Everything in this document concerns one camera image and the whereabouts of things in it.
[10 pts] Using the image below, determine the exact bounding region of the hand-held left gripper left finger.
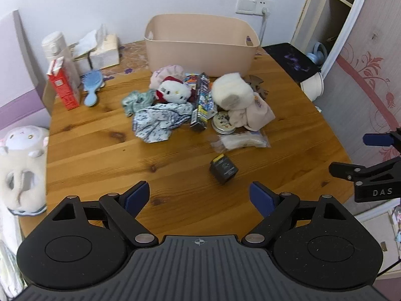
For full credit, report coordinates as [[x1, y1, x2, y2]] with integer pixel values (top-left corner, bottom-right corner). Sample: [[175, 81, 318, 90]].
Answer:
[[50, 180, 159, 248]]

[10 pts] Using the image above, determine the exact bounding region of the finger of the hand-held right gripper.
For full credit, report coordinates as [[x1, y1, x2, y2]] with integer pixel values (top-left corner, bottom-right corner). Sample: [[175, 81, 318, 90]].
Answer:
[[363, 127, 401, 151], [329, 157, 401, 182]]

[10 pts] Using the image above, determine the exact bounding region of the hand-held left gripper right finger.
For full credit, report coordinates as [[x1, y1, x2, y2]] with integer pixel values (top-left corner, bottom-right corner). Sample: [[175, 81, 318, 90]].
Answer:
[[241, 181, 345, 245]]

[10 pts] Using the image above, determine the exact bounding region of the round metal tin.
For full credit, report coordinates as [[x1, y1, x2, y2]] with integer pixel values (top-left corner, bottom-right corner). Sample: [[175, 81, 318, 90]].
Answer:
[[211, 111, 240, 134]]

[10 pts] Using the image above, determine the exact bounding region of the green scrunchie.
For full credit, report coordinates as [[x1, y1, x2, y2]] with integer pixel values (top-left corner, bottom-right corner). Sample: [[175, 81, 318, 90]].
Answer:
[[122, 90, 157, 118]]

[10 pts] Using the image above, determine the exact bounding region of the white red cat plush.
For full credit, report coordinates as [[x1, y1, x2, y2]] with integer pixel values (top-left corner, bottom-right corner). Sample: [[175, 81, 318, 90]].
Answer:
[[155, 76, 192, 104]]

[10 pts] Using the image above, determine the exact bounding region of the white fluffy plush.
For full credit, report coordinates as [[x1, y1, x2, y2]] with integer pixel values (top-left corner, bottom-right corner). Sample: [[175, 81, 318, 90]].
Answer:
[[211, 73, 255, 111]]

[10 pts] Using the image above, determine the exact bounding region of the blue white tissue pack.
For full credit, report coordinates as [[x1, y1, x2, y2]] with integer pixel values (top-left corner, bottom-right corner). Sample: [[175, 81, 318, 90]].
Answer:
[[189, 73, 217, 131]]

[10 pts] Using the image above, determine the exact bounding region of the pink fluffy hat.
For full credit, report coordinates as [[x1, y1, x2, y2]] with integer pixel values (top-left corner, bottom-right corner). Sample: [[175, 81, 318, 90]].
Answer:
[[149, 65, 186, 90]]

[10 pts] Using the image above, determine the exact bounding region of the beige plastic storage basket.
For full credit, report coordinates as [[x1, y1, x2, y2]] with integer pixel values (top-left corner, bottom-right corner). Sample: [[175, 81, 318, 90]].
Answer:
[[144, 14, 261, 78]]

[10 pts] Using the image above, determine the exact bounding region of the white cardboard box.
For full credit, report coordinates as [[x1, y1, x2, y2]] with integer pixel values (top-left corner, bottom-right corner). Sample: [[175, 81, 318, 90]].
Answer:
[[355, 208, 401, 278]]

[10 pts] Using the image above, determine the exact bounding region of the wooden desk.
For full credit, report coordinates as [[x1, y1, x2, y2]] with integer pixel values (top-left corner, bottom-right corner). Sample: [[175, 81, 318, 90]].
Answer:
[[19, 39, 353, 248]]

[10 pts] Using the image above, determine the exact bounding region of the small black box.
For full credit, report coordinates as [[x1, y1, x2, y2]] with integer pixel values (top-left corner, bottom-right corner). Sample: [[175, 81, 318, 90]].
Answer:
[[209, 154, 239, 185]]

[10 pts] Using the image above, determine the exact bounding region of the clear plastic bag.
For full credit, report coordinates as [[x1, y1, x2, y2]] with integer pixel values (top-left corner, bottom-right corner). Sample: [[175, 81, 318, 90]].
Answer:
[[211, 130, 270, 152]]

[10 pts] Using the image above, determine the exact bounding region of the blue floral cloth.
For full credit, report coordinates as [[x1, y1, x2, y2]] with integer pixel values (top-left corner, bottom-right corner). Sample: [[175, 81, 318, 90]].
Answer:
[[132, 102, 194, 143]]

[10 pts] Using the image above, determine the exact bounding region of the white bin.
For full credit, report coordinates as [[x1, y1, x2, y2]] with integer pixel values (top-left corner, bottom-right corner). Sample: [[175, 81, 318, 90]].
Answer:
[[300, 73, 325, 101]]

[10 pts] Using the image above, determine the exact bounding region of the pink cloth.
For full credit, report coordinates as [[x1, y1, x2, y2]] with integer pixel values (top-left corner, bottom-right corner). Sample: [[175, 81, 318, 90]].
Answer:
[[227, 96, 276, 131]]

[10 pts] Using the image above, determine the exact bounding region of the light blue plastic item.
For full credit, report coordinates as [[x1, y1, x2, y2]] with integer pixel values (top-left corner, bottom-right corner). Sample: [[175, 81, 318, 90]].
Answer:
[[307, 42, 328, 65]]

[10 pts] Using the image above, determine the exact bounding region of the black stool purple print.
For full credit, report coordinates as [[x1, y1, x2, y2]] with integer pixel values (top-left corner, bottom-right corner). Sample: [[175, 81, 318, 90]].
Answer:
[[261, 42, 322, 84]]

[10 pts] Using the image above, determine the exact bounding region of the white sheep plush toy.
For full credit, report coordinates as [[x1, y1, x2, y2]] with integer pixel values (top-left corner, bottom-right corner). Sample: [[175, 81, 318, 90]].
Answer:
[[0, 125, 50, 216]]

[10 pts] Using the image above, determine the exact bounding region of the blue hairbrush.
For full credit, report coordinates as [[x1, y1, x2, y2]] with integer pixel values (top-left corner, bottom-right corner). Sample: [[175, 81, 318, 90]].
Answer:
[[81, 70, 105, 106]]

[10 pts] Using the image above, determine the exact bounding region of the red white carton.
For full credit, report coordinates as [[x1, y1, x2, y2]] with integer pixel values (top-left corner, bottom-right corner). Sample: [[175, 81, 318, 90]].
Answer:
[[47, 57, 81, 111]]

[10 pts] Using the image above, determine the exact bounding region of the purple flower table mat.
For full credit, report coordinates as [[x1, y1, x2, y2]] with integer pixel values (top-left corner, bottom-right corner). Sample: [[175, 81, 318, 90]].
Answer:
[[102, 40, 151, 79]]

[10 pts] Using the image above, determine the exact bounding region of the light printed bedding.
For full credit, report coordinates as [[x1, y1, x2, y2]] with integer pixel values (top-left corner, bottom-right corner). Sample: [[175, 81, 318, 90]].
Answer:
[[0, 194, 29, 300]]

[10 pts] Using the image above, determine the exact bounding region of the plain white tissue pack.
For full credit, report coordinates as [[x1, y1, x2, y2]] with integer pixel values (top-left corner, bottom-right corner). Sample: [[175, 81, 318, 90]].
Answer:
[[69, 42, 93, 74]]

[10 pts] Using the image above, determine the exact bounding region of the cream patterned tissue pack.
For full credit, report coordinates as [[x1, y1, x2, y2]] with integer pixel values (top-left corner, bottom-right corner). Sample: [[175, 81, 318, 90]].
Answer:
[[75, 24, 120, 69]]

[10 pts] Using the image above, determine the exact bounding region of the lavender bed headboard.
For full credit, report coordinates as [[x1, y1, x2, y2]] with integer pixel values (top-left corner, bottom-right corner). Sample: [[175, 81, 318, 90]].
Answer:
[[0, 9, 52, 132]]

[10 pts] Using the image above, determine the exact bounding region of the white thermos bottle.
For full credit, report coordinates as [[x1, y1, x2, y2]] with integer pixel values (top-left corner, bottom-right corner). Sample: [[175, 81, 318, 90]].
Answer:
[[42, 31, 82, 90]]

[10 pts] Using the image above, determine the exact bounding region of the cream wardrobe frame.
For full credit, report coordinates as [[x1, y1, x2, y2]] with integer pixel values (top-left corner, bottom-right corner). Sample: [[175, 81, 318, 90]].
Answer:
[[290, 0, 364, 69]]

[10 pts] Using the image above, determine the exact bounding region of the white plug with cable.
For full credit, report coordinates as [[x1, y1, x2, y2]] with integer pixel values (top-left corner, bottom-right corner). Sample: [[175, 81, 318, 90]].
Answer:
[[258, 7, 271, 38]]

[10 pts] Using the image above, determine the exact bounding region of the white wall socket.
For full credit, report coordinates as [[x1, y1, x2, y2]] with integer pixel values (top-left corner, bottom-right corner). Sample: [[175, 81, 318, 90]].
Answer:
[[236, 0, 272, 16]]

